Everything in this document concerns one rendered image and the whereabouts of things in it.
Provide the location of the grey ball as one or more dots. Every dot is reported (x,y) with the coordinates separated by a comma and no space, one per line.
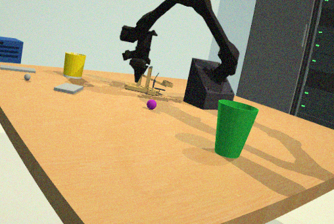
(27,76)

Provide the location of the yellow mug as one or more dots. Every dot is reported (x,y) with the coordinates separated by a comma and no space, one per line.
(73,65)

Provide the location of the purple ball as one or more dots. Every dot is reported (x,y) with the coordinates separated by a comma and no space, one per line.
(151,104)

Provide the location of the green cup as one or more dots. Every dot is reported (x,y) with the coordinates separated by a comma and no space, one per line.
(234,123)

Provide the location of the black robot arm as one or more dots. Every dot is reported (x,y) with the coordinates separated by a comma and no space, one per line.
(228,53)

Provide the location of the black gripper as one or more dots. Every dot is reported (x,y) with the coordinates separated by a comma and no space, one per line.
(138,63)

